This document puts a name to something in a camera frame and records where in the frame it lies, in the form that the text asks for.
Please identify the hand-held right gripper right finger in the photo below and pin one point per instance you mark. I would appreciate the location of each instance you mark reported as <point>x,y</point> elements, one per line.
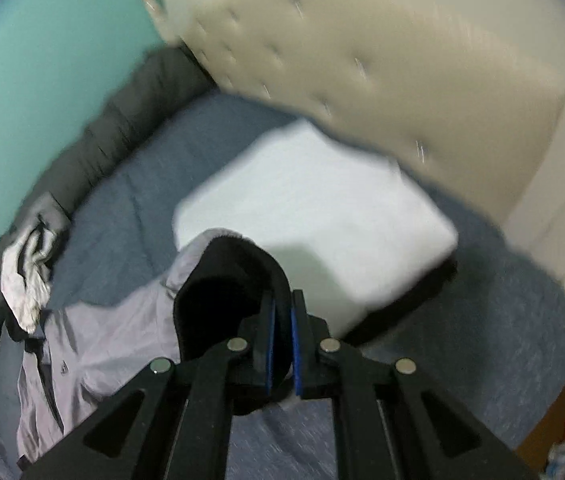
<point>296,350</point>

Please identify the light grey jacket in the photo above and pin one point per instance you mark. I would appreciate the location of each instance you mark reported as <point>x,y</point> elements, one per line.
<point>112,330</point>

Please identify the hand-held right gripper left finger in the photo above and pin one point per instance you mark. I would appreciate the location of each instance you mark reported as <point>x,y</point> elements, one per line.
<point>270,340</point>

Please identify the folded white shirt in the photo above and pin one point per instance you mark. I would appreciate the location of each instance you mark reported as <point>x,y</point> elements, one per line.
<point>312,210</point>

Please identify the white crumpled garment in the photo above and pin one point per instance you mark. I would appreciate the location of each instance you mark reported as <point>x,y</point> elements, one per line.
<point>22,285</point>

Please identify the dark grey rolled duvet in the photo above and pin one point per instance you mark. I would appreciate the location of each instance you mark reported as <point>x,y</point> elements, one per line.
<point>112,125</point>

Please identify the grey ribbed garment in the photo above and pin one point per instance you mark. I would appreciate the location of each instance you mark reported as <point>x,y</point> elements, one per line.
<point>45,210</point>

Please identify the cream tufted bed headboard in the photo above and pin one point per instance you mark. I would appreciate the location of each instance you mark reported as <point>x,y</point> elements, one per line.
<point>387,85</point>

